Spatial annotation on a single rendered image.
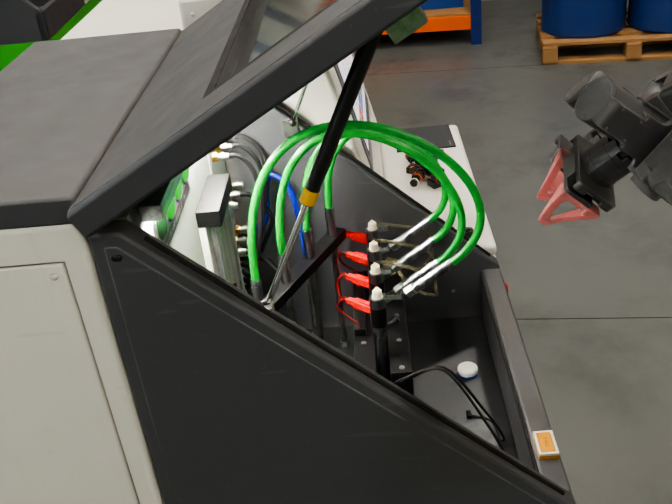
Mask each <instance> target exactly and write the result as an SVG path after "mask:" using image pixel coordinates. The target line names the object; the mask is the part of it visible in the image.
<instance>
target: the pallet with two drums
mask: <svg viewBox="0 0 672 504"><path fill-rule="evenodd" d="M626 14H627V15H626ZM536 17H537V18H536V35H537V38H539V50H540V51H542V56H541V57H542V65H555V64H577V63H598V62H620V61H641V60H663V59H672V52H651V53H642V46H647V45H667V44H672V0H629V5H628V8H627V0H542V13H536ZM654 33H664V34H654ZM637 34H649V35H637ZM615 35H616V36H615ZM602 36H610V37H602ZM558 38H572V39H558ZM606 47H623V54H609V55H588V56H568V57H558V50H566V49H586V48H606Z"/></svg>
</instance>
